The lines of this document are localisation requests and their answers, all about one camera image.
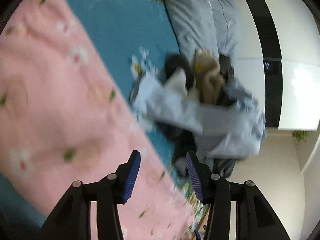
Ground teal floral bed blanket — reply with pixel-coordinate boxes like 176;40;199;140
1;0;208;239

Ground pink fleece peach-print garment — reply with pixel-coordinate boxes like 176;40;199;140
1;0;194;239

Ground white black wardrobe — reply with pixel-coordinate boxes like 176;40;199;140
234;0;319;131

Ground beige plush toy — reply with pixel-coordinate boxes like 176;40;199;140
194;49;225;104

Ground dark clothes pile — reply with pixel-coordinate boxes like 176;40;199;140
158;54;236;178

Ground green potted plant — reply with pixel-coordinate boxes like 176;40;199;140
292;131;309;144

